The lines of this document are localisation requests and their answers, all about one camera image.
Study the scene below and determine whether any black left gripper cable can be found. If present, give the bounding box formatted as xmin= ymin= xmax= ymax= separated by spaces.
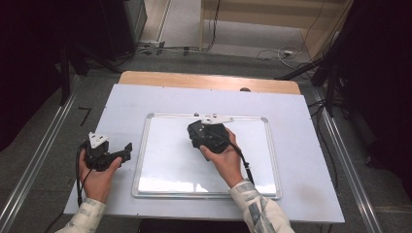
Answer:
xmin=75 ymin=142 xmax=92 ymax=208

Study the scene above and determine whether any white table cover board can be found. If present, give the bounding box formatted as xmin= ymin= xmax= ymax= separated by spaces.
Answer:
xmin=63 ymin=83 xmax=346 ymax=224

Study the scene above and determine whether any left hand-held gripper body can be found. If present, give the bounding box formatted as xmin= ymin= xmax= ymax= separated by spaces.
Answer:
xmin=84 ymin=131 xmax=124 ymax=173

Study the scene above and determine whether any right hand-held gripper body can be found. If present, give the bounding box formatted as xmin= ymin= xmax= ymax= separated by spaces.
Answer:
xmin=200 ymin=114 xmax=235 ymax=155

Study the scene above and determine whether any power strip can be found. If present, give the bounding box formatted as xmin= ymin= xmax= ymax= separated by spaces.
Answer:
xmin=138 ymin=39 xmax=166 ymax=54

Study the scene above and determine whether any aluminium floor rail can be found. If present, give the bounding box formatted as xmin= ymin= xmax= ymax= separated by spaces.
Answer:
xmin=0 ymin=75 xmax=81 ymax=233
xmin=314 ymin=89 xmax=385 ymax=233

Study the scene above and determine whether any person's right hand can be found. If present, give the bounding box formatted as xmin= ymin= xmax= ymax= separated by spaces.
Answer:
xmin=198 ymin=127 xmax=245 ymax=189

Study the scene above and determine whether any wooden table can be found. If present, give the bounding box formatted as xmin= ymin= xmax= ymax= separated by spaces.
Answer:
xmin=118 ymin=70 xmax=302 ymax=96

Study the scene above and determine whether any black whiteboard eraser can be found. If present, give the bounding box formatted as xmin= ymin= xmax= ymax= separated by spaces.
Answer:
xmin=187 ymin=119 xmax=206 ymax=150

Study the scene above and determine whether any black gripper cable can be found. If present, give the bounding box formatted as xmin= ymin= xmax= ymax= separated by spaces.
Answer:
xmin=75 ymin=142 xmax=92 ymax=208
xmin=212 ymin=129 xmax=256 ymax=186

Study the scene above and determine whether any white floor cable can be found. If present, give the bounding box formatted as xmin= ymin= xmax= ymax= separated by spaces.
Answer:
xmin=256 ymin=46 xmax=305 ymax=70

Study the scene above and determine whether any black cabinet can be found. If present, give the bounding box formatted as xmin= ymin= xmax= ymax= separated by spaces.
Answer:
xmin=98 ymin=0 xmax=149 ymax=61

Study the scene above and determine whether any person's left hand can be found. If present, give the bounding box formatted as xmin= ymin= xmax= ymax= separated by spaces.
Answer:
xmin=78 ymin=149 xmax=124 ymax=205

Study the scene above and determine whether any black floor cable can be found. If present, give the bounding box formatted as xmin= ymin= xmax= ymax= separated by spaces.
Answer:
xmin=113 ymin=0 xmax=223 ymax=67

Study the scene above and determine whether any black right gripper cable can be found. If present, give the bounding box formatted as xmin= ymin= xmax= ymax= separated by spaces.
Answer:
xmin=212 ymin=129 xmax=256 ymax=186

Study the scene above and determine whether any wooden shelf unit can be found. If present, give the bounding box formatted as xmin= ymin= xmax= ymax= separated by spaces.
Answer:
xmin=198 ymin=0 xmax=355 ymax=60

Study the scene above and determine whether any black tape corner mark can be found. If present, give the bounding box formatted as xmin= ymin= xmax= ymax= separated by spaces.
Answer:
xmin=78 ymin=107 xmax=93 ymax=127

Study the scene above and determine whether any white metal-framed whiteboard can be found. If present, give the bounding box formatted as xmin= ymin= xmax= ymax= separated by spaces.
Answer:
xmin=131 ymin=112 xmax=283 ymax=200

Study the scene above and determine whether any black metal stand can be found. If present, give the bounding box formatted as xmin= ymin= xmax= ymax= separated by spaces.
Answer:
xmin=274 ymin=30 xmax=344 ymax=118
xmin=58 ymin=43 xmax=121 ymax=107

